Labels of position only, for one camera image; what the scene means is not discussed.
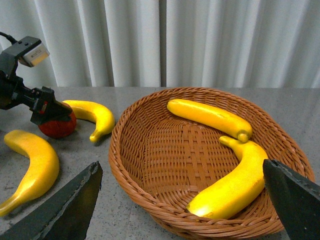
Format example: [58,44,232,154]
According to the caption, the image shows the right brown wicker basket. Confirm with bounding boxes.
[108,87,315,240]

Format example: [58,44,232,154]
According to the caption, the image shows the near yellow banana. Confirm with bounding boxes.
[0,129,60,217]

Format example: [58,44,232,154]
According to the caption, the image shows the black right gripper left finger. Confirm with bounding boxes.
[0,161,103,240]

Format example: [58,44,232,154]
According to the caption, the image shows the black camera cable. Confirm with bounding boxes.
[0,31,20,45]

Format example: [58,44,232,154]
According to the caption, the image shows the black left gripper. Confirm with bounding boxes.
[0,71,72,125]

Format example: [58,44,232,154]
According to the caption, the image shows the red apple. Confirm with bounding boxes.
[38,111,77,139]

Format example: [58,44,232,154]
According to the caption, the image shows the white pleated curtain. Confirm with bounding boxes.
[0,0,320,88]

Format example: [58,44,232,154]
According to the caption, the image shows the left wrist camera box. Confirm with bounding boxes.
[0,36,50,68]

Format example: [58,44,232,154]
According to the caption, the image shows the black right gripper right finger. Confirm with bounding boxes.
[262,159,320,240]

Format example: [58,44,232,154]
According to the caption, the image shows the curved yellow banana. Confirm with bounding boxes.
[186,136,268,219]
[63,100,116,143]

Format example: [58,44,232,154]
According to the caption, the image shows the straight yellow banana in basket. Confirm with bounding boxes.
[166,98,253,143]

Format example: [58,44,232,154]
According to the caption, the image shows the curved yellow banana in basket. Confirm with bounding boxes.
[186,136,268,219]

